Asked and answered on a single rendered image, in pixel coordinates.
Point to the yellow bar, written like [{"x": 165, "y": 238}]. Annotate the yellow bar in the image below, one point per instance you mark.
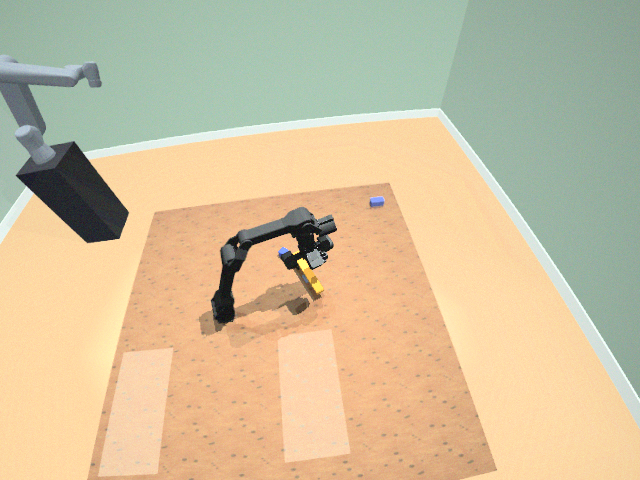
[{"x": 316, "y": 285}]

